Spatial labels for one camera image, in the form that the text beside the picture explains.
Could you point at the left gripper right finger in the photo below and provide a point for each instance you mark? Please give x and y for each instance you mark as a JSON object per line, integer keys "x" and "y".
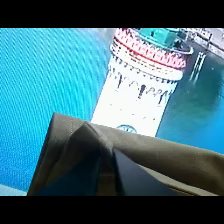
{"x": 136, "y": 178}

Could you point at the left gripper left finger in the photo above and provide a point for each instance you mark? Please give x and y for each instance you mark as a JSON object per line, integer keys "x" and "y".
{"x": 78, "y": 176}

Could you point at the brown T-shirt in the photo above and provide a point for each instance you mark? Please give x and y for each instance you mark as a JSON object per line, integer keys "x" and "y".
{"x": 173, "y": 156}

